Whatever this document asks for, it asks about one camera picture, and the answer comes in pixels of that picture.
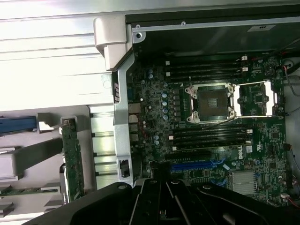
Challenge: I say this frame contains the black RAM slot white latches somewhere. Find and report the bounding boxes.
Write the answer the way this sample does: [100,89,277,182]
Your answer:
[168,129,253,141]
[165,55,248,66]
[172,142,253,152]
[165,67,249,77]

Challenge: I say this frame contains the blue plastic part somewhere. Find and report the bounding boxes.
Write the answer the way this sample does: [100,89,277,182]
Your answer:
[0,116,38,137]

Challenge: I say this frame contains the blue expansion slot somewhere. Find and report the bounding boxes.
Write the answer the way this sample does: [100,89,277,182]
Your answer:
[172,160,225,173]

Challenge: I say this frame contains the grey wire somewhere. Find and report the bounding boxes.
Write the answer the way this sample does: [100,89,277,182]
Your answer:
[284,69,300,97]

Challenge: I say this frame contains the green GPU card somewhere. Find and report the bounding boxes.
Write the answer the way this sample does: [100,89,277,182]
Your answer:
[58,117,85,207]

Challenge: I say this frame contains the open black PC case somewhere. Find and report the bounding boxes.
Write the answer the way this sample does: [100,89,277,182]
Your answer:
[93,0,300,211]

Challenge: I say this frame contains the red wire white plug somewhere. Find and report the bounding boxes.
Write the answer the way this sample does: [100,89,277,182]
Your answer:
[280,193,300,206]

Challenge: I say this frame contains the CPU socket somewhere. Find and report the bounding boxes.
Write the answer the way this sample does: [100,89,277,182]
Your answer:
[185,82,236,123]

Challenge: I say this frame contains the grey parts rack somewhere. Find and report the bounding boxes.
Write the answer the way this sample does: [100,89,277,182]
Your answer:
[0,105,99,225]

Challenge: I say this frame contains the thin metal locking lever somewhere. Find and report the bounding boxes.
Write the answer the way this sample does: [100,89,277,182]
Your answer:
[188,75,196,94]

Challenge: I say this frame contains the green motherboard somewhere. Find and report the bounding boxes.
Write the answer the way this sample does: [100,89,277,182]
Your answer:
[127,50,291,207]

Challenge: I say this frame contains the silver rear port block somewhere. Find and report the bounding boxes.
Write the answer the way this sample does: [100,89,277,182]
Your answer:
[127,103,142,145]

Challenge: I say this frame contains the silver socket cover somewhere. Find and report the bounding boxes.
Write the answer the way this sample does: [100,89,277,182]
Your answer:
[233,80,279,118]

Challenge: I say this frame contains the green RAM stick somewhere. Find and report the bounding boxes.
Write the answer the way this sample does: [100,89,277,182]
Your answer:
[0,187,46,195]

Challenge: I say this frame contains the black power supply shroud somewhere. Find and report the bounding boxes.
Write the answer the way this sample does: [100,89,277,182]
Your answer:
[131,22,300,56]

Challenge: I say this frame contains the black expansion slot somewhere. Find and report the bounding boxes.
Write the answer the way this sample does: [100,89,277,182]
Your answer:
[164,152,211,161]

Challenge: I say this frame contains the grey plastic case handle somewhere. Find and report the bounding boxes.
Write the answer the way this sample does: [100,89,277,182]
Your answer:
[93,17,135,72]

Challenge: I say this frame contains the silver finned chipset heatsink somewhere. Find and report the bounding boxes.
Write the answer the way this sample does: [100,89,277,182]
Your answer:
[230,170,258,195]

